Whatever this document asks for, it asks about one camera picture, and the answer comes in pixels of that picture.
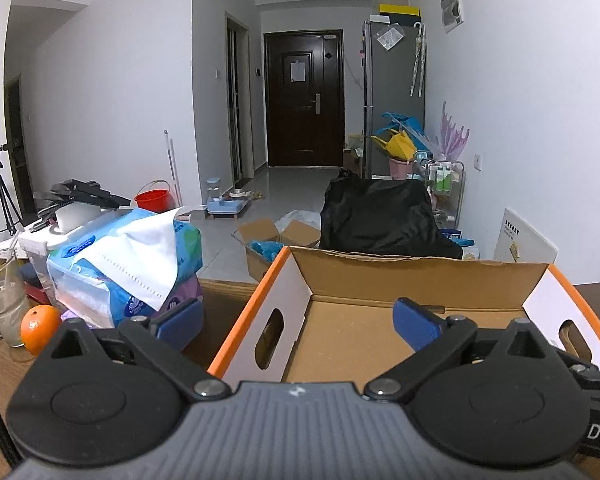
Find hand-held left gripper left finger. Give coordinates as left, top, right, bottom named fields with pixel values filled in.
left=42, top=299, right=233, bottom=403

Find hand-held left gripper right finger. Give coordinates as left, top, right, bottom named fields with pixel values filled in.
left=362, top=297, right=563, bottom=403

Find orange cardboard box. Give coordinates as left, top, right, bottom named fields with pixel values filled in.
left=207, top=245, right=600, bottom=386

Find purple tissue pack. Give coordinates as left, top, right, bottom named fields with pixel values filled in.
left=60, top=274, right=204, bottom=332

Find blue and white packages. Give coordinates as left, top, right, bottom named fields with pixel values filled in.
left=439, top=229, right=481, bottom=261

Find blue tissue pack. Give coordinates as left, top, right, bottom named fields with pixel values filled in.
left=46, top=206, right=203, bottom=328

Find black bag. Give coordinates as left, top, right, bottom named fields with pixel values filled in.
left=320, top=169, right=464, bottom=260

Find brown cardboard floor box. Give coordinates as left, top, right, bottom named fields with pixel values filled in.
left=231, top=218, right=322, bottom=284

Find blue pet feeder stand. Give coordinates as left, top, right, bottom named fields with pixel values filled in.
left=207, top=187, right=249, bottom=221

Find red bucket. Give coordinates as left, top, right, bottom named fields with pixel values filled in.
left=134, top=188, right=174, bottom=214

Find white leaning board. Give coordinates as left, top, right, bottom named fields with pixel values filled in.
left=493, top=207, right=559, bottom=266

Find orange fruit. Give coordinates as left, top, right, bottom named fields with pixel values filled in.
left=20, top=304, right=62, bottom=356

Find metal trolley rack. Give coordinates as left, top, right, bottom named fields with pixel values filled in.
left=424, top=158, right=466, bottom=227

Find white plastic bag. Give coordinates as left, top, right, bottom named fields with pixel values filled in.
left=274, top=209, right=322, bottom=234

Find pink bucket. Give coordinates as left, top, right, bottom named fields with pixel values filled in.
left=388, top=155, right=415, bottom=180

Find black mechanical device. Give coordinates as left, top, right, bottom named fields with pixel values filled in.
left=33, top=178, right=132, bottom=221

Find white lidded storage box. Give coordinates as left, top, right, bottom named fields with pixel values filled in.
left=17, top=205, right=126, bottom=306

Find clear glass cup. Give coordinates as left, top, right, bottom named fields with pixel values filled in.
left=0, top=264, right=31, bottom=349

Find blue plastic toy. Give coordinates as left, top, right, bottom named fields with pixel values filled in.
left=370, top=109, right=426, bottom=152

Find glass side door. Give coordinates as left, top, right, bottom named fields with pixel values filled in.
left=225, top=12, right=254, bottom=187

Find dark brown entrance door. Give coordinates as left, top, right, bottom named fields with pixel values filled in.
left=263, top=29, right=345, bottom=169

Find dark interior door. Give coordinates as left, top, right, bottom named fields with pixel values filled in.
left=4, top=73, right=36, bottom=217

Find grey refrigerator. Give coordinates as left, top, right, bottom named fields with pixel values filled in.
left=362, top=18, right=427, bottom=181

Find clear folded umbrella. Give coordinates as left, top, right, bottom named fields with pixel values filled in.
left=409, top=22, right=419, bottom=97
left=418, top=22, right=427, bottom=99

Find clear plastic pouch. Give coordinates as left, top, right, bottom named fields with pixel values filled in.
left=375, top=24, right=406, bottom=52

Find yellow and black box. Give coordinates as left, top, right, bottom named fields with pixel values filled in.
left=378, top=3, right=424, bottom=26

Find white electrical panel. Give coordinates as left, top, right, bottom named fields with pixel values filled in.
left=439, top=0, right=465, bottom=35

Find white mop handle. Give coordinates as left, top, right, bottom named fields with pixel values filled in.
left=163, top=130, right=184, bottom=209

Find black camera tripod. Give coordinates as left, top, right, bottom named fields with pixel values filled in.
left=0, top=144, right=24, bottom=246

